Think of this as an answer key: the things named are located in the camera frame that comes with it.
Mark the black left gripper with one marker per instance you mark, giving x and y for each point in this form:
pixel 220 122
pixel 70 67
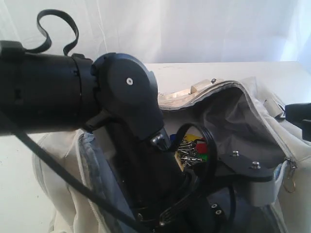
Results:
pixel 175 201

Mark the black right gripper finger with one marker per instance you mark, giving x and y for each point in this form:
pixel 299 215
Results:
pixel 299 114

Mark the beige fabric duffel bag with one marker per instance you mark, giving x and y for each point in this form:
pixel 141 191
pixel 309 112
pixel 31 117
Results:
pixel 239 117

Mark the metal zipper pull with ring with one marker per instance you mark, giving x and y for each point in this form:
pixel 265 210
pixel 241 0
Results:
pixel 289 183

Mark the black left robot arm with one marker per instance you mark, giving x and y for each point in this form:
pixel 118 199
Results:
pixel 45 93

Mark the bunch of colourful key tags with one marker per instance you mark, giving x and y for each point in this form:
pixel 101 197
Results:
pixel 192 150

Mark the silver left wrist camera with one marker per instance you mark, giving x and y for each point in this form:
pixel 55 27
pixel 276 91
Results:
pixel 256 183

